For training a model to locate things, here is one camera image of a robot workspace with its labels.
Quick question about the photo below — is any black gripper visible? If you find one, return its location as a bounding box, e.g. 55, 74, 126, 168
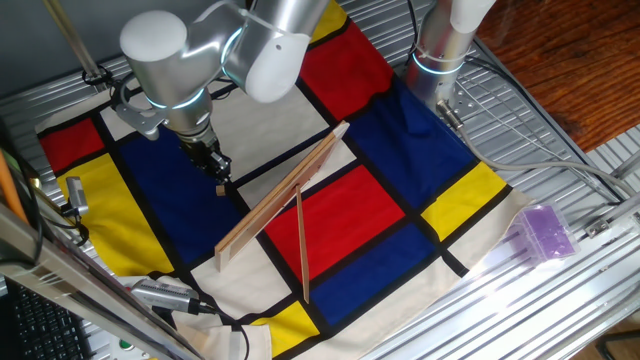
180, 130, 233, 186

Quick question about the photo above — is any colour block patterned cloth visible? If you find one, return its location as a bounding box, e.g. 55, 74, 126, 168
34, 0, 534, 360

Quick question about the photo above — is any grey box green button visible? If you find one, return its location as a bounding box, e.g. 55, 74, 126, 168
107, 335, 151, 360

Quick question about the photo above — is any metal tripod pole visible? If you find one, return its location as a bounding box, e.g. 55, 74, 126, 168
42, 0, 109, 91

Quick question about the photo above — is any orange pole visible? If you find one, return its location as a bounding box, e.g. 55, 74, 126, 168
0, 149, 29, 226

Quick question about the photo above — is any black keyboard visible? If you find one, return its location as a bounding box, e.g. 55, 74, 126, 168
4, 282, 96, 360

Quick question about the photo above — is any purple clear plastic box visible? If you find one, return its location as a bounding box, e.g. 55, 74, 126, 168
509, 202, 581, 266

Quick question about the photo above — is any wooden picture frame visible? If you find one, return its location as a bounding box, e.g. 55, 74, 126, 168
214, 120, 351, 274

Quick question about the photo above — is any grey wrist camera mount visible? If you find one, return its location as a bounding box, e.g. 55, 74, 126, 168
110, 79, 169, 141

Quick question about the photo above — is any thin wooden frame prop stick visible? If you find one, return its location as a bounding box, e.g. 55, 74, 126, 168
294, 183, 311, 305

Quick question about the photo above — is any silver ribbed camera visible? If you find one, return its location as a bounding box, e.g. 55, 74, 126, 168
130, 277, 204, 316

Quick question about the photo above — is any small grey camera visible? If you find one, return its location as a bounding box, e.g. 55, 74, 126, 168
64, 175, 90, 217

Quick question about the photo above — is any black camera cable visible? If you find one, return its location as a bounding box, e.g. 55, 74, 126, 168
198, 303, 251, 360

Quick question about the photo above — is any aluminium frame beam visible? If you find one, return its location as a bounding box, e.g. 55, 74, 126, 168
0, 202, 201, 360

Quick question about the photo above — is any thick grey cable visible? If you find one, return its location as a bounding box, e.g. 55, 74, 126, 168
437, 99, 640, 197

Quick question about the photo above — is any metal corner bracket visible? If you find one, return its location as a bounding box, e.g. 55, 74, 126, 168
584, 217, 612, 239

